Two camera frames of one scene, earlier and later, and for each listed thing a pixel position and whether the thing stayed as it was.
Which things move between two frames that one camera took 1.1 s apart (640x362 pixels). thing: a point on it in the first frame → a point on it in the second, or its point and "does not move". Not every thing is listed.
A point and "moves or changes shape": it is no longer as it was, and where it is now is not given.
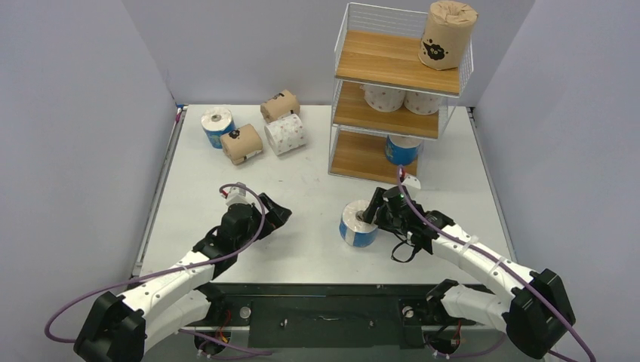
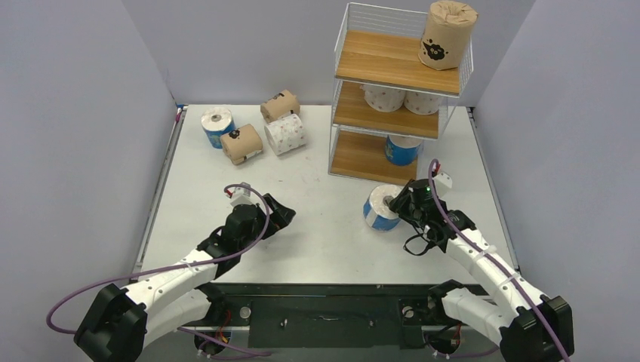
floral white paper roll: [383, 99] does not move
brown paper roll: [447, 29] does not move
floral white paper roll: [422, 103] does not move
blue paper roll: [353, 229] moves or changes shape
